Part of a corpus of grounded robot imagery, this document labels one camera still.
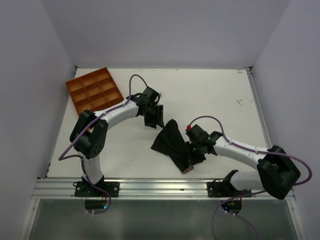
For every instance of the aluminium front rail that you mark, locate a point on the aluminium front rail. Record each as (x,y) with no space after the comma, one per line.
(129,188)

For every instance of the orange compartment tray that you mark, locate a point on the orange compartment tray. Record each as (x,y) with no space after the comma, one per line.
(94,91)

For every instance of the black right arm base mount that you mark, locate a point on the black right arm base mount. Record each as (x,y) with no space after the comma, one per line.
(222,188)

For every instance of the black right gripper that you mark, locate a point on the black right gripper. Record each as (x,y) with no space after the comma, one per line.
(194,159)

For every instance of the black striped underwear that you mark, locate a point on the black striped underwear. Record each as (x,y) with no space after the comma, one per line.
(170,142)

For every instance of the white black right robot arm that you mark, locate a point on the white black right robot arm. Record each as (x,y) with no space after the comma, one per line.
(272,170)

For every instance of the aluminium right side rail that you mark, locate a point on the aluminium right side rail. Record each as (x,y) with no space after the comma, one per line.
(258,107)

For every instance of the aluminium rail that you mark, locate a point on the aluminium rail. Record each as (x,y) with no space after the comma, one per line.
(129,188)
(258,107)

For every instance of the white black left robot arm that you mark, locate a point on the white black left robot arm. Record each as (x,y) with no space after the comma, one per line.
(88,136)

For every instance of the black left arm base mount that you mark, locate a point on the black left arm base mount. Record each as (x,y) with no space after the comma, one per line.
(84,189)

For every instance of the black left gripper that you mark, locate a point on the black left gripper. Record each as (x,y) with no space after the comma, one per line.
(158,118)

